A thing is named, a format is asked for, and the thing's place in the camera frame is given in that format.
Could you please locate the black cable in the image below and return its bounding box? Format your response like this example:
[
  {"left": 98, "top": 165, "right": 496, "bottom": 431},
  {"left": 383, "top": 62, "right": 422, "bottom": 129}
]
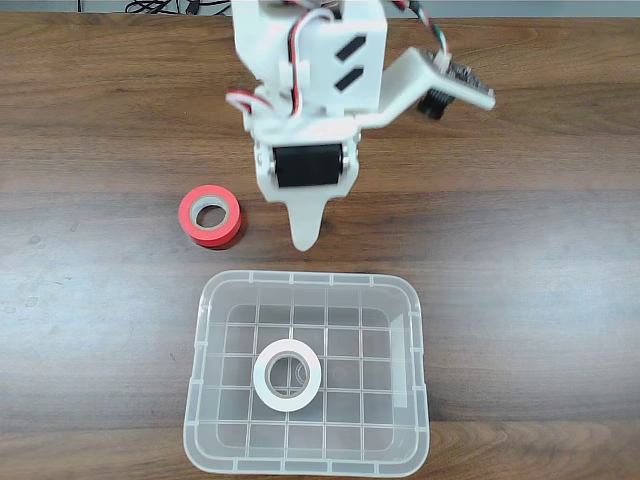
[
  {"left": 184, "top": 0, "right": 234, "bottom": 16},
  {"left": 124, "top": 0, "right": 181, "bottom": 15}
]

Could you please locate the red tape roll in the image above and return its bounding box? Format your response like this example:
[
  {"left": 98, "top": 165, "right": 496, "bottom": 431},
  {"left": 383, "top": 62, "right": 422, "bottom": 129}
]
[{"left": 178, "top": 184, "right": 244, "bottom": 250}]

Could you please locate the clear plastic box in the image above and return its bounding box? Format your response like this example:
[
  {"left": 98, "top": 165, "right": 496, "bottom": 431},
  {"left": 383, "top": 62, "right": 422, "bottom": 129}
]
[{"left": 183, "top": 269, "right": 431, "bottom": 475}]

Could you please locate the black camera on white bracket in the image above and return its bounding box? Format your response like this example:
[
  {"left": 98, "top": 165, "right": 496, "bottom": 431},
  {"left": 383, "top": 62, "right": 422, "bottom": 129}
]
[{"left": 358, "top": 47, "right": 497, "bottom": 126}]

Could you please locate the white tape roll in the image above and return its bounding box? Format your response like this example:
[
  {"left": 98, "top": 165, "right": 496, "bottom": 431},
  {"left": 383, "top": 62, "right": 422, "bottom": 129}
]
[{"left": 253, "top": 338, "right": 323, "bottom": 413}]

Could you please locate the camera cable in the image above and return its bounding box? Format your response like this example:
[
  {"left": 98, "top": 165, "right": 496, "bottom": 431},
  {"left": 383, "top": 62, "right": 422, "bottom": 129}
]
[{"left": 392, "top": 0, "right": 454, "bottom": 69}]

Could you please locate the red white servo wire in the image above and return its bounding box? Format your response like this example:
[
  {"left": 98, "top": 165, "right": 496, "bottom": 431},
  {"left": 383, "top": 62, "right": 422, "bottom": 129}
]
[{"left": 225, "top": 7, "right": 336, "bottom": 119}]

